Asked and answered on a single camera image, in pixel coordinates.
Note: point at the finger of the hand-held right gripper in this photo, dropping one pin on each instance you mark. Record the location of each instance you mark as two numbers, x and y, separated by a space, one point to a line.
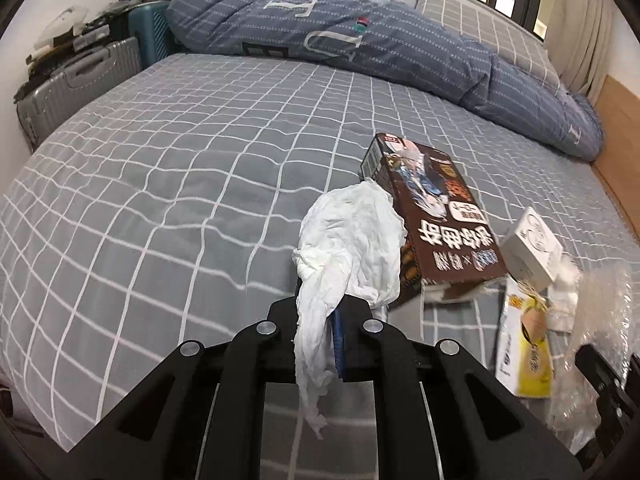
592 440
602 377

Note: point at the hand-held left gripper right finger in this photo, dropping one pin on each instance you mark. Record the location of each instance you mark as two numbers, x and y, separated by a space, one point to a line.
342 350

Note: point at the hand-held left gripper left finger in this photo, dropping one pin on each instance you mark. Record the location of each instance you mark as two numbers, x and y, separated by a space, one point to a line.
280 320

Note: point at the clear bubble wrap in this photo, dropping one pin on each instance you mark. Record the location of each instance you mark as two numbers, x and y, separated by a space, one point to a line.
600 310

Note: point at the white and yellow snack packet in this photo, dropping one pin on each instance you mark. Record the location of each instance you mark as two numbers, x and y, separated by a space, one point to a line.
525 365

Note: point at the white tissue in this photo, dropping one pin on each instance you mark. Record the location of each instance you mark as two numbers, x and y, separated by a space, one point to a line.
350 240

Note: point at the small white cardboard box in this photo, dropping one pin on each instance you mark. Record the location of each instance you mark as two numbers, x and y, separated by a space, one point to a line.
530 250

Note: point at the brown cardboard box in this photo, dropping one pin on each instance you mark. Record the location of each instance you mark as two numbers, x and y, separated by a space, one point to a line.
440 220

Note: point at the wooden headboard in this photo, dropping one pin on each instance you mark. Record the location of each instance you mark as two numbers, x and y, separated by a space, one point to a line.
620 160

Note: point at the blue striped duvet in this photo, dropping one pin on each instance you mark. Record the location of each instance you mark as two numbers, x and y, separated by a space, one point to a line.
350 25

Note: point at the grey hard suitcase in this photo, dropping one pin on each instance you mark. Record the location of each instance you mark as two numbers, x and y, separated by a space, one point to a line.
85 80

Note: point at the teal hard suitcase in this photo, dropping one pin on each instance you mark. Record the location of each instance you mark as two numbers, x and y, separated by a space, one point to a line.
150 30

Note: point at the beige curtain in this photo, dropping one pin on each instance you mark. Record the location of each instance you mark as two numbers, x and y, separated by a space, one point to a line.
585 35

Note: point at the grey checked pillow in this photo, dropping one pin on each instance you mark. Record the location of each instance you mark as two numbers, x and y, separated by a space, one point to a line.
500 35

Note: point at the white plastic item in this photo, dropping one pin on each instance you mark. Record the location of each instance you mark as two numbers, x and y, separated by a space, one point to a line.
60 22

